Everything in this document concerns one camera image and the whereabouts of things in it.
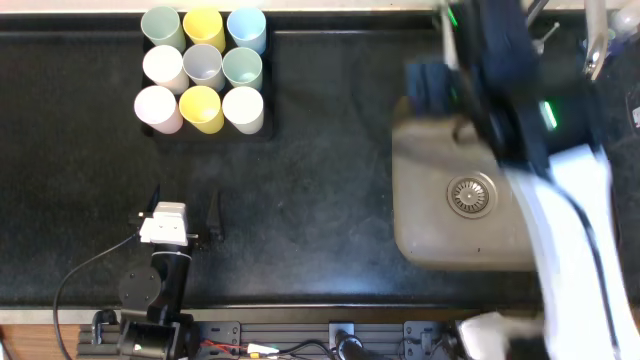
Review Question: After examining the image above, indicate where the black tray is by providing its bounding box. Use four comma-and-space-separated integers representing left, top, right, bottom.
139, 8, 276, 143

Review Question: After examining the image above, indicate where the steel sink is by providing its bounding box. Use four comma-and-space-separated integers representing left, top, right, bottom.
390, 96, 542, 273

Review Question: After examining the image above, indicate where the blue cup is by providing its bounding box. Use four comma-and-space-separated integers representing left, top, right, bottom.
225, 6, 268, 56

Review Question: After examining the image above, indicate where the green cup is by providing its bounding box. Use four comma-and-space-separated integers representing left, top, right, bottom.
221, 46, 265, 93
140, 5, 188, 52

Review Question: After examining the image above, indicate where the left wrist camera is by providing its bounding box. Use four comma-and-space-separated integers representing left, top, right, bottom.
138, 201, 189, 247

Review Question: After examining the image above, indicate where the yellow cup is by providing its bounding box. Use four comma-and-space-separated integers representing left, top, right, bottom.
177, 84, 226, 136
181, 6, 228, 54

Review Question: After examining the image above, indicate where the grey cup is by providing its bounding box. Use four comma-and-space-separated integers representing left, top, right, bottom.
181, 43, 227, 93

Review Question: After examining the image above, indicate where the mounting rail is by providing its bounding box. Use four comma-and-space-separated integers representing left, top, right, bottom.
76, 319, 469, 360

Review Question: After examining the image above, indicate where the white cup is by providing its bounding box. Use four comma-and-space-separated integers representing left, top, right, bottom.
220, 85, 266, 136
141, 44, 191, 96

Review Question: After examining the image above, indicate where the black cable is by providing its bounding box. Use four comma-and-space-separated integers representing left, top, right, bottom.
549, 182, 622, 357
51, 231, 142, 360

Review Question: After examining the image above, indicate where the steel tap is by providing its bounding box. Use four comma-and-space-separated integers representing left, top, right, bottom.
528, 0, 612, 82

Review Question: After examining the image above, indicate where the pink cup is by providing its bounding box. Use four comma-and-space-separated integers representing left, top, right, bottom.
133, 84, 185, 136

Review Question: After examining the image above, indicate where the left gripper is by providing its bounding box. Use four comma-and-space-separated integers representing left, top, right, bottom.
145, 183, 226, 247

